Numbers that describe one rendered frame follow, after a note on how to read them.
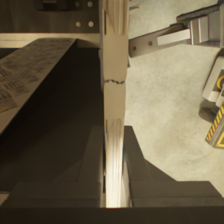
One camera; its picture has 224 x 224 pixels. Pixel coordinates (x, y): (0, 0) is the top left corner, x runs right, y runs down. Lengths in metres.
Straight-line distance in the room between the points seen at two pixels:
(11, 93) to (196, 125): 1.24
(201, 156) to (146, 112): 0.66
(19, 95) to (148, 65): 0.85
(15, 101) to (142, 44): 0.25
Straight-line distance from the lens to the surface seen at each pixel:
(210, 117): 1.19
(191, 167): 1.64
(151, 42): 0.26
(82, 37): 0.87
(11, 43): 0.99
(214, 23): 0.25
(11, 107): 0.33
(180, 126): 1.33
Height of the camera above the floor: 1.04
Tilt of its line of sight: 64 degrees down
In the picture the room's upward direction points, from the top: 178 degrees clockwise
